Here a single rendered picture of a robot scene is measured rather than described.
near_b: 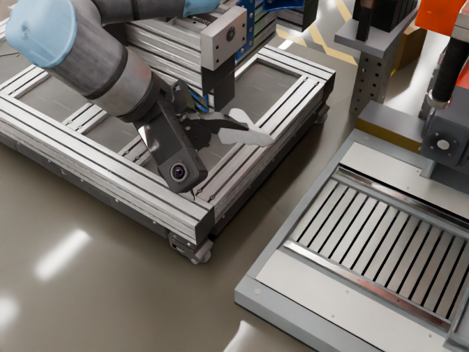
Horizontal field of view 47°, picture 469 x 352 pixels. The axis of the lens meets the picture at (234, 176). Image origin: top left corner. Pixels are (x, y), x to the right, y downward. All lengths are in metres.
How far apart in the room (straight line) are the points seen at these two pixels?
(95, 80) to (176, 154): 0.13
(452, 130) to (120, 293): 1.07
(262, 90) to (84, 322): 0.96
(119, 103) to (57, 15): 0.12
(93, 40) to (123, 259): 1.20
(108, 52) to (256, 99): 1.32
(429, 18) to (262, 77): 0.62
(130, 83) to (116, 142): 1.16
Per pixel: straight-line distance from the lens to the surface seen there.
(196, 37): 1.22
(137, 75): 0.63
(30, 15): 0.59
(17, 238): 1.89
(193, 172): 0.64
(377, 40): 1.81
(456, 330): 1.53
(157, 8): 0.69
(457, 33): 1.01
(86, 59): 0.60
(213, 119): 0.69
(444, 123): 1.65
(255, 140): 0.73
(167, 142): 0.65
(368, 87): 2.12
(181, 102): 0.70
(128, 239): 1.78
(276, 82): 1.98
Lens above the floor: 1.42
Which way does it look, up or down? 48 degrees down
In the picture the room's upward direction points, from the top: straight up
